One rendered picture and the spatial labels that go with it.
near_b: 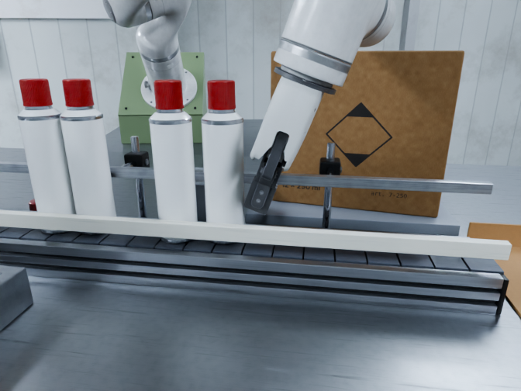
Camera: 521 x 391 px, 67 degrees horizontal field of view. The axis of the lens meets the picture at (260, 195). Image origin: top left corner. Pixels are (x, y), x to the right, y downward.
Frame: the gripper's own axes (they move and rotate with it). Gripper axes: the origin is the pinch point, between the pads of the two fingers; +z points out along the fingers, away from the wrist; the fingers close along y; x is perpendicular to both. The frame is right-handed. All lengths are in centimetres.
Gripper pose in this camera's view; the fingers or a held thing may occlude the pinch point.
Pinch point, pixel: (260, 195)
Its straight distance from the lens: 50.3
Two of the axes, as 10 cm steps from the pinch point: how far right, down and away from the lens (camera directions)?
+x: 9.3, 3.7, -0.1
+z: -3.4, 8.7, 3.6
